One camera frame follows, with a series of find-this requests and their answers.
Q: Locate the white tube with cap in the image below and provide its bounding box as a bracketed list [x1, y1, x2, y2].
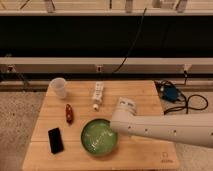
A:
[92, 82, 104, 111]

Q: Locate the black floor cable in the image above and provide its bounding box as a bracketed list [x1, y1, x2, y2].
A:
[155, 79, 210, 116]

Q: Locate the red brown pepper toy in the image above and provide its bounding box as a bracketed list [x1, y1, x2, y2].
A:
[66, 104, 74, 124]

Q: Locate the grey metal rail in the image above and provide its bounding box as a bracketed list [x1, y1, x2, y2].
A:
[0, 57, 213, 74]

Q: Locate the green ceramic bowl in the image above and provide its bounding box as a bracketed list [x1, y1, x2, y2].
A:
[81, 119, 118, 156]

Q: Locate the blue power adapter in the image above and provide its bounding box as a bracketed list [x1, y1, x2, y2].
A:
[162, 86, 179, 102]

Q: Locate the translucent plastic cup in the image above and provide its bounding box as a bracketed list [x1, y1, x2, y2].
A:
[50, 78, 67, 99]

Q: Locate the black hanging cable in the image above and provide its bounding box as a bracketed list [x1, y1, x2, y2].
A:
[111, 7, 148, 74]

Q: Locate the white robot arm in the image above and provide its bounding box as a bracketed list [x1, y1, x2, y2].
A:
[110, 97, 213, 148]

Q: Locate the black smartphone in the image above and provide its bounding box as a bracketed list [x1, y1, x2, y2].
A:
[48, 128, 64, 154]

